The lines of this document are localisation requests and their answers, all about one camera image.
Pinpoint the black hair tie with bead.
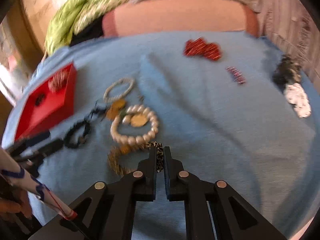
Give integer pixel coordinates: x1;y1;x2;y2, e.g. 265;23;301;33
63;120;92;149

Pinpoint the leopard print hair tie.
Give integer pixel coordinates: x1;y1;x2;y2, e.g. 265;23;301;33
146;141;166;173

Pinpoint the large pearl bracelet with charm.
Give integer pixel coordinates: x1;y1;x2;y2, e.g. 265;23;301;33
110;104;160;146

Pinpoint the red jewelry tray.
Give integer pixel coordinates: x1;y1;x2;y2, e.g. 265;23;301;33
14;62;77;141

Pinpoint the person's left hand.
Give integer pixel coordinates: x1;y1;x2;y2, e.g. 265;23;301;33
1;190;32;219

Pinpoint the white blue patterned sleeve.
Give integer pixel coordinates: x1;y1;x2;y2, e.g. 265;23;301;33
1;148;77;220

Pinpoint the red white plaid scrunchie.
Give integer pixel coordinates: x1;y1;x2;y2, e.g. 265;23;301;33
48;70;68;93

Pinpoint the light blue bed blanket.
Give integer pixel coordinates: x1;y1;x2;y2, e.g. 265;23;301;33
2;32;319;238

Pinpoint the purple braided hair clip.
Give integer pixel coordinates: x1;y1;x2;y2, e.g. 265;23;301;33
226;66;246;85

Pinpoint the black folded garment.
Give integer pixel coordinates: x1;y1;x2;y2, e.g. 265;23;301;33
69;16;104;47

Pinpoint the white black dotted scrunchie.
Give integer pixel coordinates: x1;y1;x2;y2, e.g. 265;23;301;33
284;83;311;118

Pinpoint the green quilted comforter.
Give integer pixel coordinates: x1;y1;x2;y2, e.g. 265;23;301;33
44;0;131;56

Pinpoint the black lace scrunchie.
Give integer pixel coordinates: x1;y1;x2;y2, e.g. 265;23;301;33
272;54;302;91

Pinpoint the red polka dot scrunchie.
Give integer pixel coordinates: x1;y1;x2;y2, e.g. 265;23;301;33
183;37;222;61

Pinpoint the pink bolster cushion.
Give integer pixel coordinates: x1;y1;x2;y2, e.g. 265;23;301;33
102;0;260;37

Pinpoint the striped floral pillow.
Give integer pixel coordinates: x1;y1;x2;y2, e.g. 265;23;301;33
265;0;319;91

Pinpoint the gold brown hair tie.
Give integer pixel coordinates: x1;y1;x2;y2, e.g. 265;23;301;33
107;144;143;177

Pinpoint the plain black hair tie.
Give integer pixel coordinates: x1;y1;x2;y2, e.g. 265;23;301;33
34;93;47;106

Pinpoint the black cord gold charm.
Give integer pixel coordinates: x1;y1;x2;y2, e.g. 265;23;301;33
85;99;126;121

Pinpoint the small pale bead bracelet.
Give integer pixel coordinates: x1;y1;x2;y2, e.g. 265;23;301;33
102;77;136;104

